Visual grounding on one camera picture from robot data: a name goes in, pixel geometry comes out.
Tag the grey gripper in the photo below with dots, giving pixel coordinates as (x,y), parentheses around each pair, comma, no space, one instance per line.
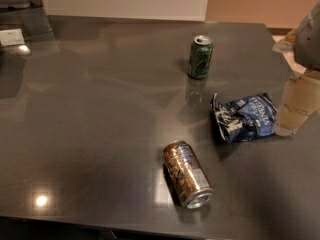
(308,40)

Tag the orange soda can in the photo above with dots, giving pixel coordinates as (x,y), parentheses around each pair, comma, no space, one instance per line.
(189,180)

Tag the green soda can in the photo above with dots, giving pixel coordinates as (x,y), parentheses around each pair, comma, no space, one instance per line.
(200,56)

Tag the blue crumpled chip bag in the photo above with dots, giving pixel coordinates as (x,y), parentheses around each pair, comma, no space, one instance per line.
(245,119)

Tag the white card on counter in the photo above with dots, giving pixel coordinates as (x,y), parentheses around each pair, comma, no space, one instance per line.
(11,37)

